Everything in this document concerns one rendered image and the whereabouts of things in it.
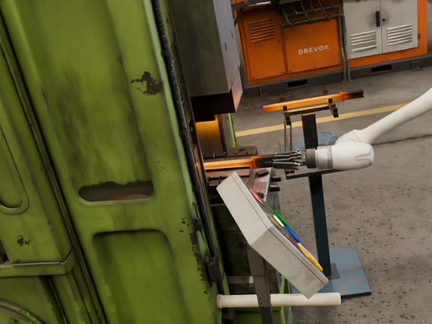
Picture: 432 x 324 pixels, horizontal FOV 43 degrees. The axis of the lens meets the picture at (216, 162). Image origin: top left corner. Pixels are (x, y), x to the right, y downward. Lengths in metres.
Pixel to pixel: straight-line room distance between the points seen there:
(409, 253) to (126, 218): 1.85
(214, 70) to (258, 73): 3.79
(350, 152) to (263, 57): 3.58
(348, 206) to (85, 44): 2.38
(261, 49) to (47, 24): 3.98
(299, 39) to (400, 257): 2.93
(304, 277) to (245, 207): 0.25
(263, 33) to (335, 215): 2.46
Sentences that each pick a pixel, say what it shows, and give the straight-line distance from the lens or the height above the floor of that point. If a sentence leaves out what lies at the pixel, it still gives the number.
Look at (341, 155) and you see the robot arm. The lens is 2.11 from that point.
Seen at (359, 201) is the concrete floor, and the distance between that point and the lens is 3.74.
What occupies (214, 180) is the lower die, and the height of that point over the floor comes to 0.98.
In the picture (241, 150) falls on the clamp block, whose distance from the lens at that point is 2.35.
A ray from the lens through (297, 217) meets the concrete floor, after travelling 3.63.
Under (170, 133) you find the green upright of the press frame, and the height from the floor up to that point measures 1.35.
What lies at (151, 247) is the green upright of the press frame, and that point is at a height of 0.89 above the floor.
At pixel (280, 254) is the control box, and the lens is 1.50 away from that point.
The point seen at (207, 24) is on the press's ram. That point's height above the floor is 1.60.
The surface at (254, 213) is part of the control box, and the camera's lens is 1.52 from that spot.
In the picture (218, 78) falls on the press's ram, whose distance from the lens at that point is 1.88.
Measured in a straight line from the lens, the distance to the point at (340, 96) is 2.62.
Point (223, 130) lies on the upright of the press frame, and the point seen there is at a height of 1.04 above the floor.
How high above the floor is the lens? 2.01
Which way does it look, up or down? 27 degrees down
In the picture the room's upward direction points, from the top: 11 degrees counter-clockwise
